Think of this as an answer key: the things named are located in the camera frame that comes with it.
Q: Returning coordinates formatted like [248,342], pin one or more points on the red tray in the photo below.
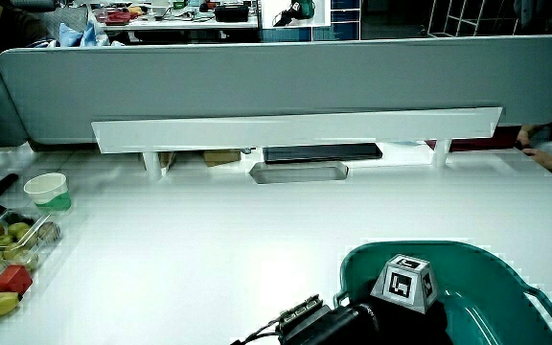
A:
[118,17]

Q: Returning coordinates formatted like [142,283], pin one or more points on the white desk shelf riser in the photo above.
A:
[295,129]

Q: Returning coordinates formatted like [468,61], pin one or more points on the clear plastic fruit container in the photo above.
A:
[36,225]

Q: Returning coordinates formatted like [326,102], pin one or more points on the blue cloth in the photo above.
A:
[77,36]

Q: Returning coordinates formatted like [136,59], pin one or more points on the white background desk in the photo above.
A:
[180,25]

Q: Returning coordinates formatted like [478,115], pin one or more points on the green power drill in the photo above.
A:
[302,9]

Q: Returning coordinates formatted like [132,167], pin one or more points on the red cube block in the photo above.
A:
[13,280]

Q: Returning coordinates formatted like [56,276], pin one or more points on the black forearm electronics box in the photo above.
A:
[302,314]

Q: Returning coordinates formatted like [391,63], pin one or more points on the brown cardboard box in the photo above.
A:
[222,157]

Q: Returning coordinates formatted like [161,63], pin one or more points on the black flat keyboard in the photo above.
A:
[321,153]

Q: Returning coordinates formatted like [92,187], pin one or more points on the black box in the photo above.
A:
[231,13]

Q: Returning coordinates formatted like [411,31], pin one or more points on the long gray partition panel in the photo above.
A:
[257,76]

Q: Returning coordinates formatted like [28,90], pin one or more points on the teal plastic deep plate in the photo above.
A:
[487,287]

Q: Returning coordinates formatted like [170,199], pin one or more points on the white green paper cup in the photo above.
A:
[48,191]

